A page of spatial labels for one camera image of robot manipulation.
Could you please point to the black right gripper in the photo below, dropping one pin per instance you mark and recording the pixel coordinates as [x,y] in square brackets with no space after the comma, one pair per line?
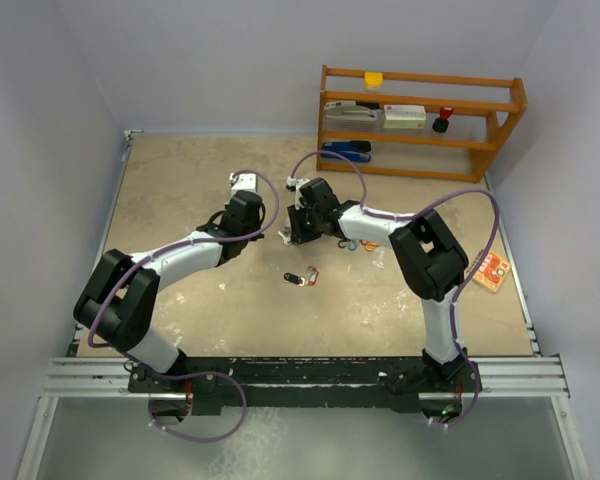
[299,236]

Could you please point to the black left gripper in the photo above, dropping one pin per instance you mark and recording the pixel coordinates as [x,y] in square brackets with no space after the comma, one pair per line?
[256,224]

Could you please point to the red tag key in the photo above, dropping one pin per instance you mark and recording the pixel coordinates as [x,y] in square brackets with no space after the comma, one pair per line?
[312,274]

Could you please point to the blue tag key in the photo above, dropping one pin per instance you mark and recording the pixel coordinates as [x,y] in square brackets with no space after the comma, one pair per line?
[285,235]

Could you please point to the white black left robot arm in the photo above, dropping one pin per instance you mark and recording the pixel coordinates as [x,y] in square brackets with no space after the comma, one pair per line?
[118,301]

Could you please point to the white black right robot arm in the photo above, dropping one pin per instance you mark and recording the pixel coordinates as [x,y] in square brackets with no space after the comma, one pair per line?
[431,260]

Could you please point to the orange carabiner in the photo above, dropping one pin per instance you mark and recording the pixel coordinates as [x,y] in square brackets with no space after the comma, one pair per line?
[371,246]

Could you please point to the blue black stapler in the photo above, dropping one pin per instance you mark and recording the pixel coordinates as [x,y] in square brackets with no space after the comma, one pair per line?
[356,151]

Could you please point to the black key fob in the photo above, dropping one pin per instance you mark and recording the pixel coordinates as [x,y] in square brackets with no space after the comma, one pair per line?
[294,279]

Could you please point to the grey stapler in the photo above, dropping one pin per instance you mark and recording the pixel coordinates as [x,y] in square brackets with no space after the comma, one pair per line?
[350,115]

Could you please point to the white red cardboard box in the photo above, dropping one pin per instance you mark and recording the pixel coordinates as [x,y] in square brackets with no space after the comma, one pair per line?
[410,117]

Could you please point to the wooden shelf rack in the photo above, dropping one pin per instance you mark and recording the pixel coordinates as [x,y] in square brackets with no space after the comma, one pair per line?
[486,112]

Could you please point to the yellow lidded jar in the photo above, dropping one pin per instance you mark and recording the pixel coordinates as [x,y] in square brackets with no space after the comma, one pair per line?
[373,81]

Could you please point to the red black stamp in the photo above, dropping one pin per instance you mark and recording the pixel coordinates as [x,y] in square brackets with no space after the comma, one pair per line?
[441,123]

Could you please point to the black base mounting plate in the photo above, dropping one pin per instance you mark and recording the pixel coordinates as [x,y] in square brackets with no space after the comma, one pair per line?
[412,384]

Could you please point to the orange packet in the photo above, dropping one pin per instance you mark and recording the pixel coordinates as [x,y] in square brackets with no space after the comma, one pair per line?
[492,272]

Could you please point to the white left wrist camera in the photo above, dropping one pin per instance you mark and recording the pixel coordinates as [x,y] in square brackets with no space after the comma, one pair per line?
[247,182]

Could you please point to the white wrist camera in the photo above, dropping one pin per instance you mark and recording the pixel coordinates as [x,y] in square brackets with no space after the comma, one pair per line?
[247,182]
[295,184]

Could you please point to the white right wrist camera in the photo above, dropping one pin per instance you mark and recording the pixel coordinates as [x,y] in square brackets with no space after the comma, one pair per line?
[295,184]

